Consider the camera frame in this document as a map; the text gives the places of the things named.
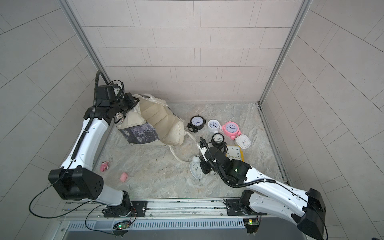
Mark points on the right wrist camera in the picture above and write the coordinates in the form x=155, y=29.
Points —
x=203, y=150

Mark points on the aluminium mounting rail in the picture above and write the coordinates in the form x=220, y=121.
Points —
x=194, y=209

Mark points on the silver clock black back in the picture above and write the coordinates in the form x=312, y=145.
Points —
x=195, y=168

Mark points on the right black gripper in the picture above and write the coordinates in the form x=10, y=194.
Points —
x=203, y=163

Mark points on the large black round clock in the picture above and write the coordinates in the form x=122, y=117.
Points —
x=196, y=124

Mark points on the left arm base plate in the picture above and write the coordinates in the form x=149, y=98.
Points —
x=133, y=209

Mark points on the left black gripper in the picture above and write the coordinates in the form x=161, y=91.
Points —
x=128, y=98

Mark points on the small pink toy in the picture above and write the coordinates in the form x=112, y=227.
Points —
x=104, y=166

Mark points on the yellow rectangular alarm clock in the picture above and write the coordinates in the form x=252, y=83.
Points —
x=235, y=153

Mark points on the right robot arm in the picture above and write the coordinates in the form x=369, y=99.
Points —
x=263, y=195

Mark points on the small pink eraser piece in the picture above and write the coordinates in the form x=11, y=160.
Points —
x=124, y=176

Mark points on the beige canvas tote bag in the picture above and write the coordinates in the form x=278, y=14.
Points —
x=151, y=122

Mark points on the black alarm clock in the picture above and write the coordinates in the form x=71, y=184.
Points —
x=218, y=141

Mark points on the right circuit board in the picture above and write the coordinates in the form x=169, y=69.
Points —
x=251, y=225

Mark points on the pink alarm clock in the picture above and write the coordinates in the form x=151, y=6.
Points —
x=231, y=130

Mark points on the white twin-bell alarm clock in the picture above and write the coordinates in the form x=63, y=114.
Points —
x=214, y=126

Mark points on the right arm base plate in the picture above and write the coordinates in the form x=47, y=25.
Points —
x=235, y=208

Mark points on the small white alarm clock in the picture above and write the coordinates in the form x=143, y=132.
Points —
x=243, y=142

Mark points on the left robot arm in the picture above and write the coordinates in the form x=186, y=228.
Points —
x=75, y=179

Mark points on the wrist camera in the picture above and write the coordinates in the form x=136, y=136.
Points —
x=203, y=150
x=118, y=90

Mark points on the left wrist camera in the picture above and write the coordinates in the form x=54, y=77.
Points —
x=118, y=90

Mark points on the left circuit board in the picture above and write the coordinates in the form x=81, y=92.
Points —
x=122, y=225

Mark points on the circuit board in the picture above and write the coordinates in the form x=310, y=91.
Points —
x=122, y=225
x=251, y=225

